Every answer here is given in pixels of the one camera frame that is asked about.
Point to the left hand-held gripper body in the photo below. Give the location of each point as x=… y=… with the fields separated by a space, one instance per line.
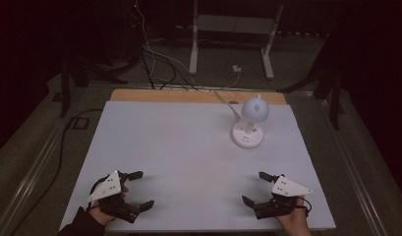
x=107 y=190

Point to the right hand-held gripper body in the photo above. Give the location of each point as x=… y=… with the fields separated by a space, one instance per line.
x=287 y=189

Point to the person's left hand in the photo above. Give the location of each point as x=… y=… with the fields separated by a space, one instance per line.
x=102 y=214

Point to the person's right hand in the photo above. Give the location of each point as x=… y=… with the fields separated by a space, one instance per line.
x=295 y=221

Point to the white desk lamp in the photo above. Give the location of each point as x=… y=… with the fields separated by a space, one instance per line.
x=251 y=128

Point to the white table mat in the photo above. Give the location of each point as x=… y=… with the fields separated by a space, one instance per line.
x=188 y=157

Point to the black square floor plate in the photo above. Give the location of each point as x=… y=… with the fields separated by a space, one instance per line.
x=80 y=123

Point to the black metal stand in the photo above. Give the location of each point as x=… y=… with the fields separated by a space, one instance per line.
x=329 y=88
x=69 y=82

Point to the white plug adapter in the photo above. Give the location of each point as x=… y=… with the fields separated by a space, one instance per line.
x=237 y=69

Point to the white metal stand frame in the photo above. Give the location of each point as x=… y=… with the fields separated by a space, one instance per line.
x=233 y=24

